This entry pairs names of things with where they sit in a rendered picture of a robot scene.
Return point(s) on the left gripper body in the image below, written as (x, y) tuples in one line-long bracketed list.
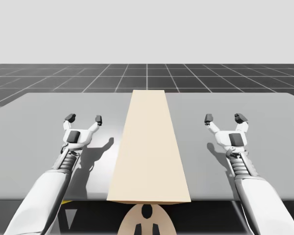
[(77, 138)]

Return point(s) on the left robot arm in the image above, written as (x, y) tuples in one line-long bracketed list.
[(36, 195)]

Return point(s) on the tan robot part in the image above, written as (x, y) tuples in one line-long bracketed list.
[(147, 221)]

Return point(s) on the tall board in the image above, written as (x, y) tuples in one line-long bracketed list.
[(149, 149)]

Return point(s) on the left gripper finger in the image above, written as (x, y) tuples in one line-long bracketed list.
[(69, 120), (96, 123)]

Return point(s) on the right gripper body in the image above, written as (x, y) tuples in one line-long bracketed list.
[(231, 139)]

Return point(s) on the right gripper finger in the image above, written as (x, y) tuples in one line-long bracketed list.
[(210, 122), (241, 121)]

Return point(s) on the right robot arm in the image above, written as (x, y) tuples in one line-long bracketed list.
[(259, 195)]

